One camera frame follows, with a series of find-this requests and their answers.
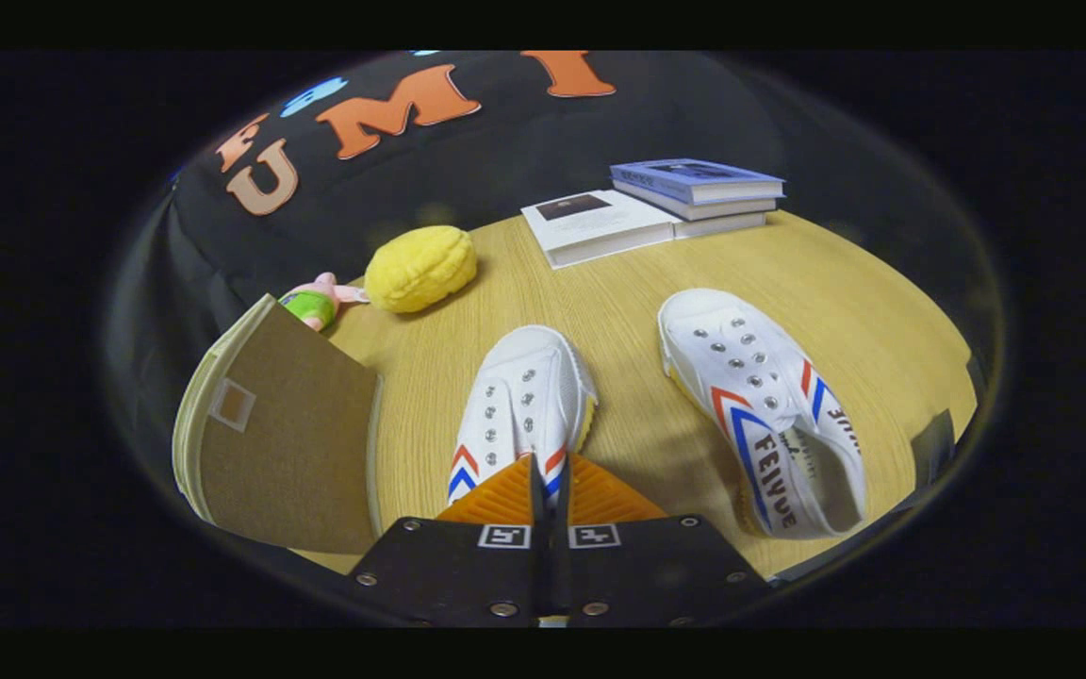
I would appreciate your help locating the plain white book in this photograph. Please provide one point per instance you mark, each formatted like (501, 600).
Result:
(722, 226)

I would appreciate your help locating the black backdrop cloth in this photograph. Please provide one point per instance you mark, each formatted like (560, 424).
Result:
(505, 160)

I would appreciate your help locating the blue-edged book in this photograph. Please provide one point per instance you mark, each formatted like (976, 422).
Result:
(722, 209)

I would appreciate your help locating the pink and green plush toy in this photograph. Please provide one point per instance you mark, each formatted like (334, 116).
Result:
(312, 304)

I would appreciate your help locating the white book with dark photo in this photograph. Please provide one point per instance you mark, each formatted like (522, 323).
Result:
(600, 222)

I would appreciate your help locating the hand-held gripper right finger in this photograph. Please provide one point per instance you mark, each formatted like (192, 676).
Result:
(656, 575)

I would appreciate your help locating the yellow plush toy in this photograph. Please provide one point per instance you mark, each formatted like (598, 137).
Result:
(420, 269)

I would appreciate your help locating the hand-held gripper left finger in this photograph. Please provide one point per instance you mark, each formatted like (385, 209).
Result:
(458, 575)

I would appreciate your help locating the white canvas shoe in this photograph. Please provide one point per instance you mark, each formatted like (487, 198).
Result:
(750, 377)
(524, 396)

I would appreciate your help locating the black table edge clamp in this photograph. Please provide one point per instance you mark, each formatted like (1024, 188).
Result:
(934, 436)

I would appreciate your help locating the blue cover book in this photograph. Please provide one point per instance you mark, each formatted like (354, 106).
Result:
(694, 174)

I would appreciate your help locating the brown cardboard storage box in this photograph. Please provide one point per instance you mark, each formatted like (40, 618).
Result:
(288, 443)

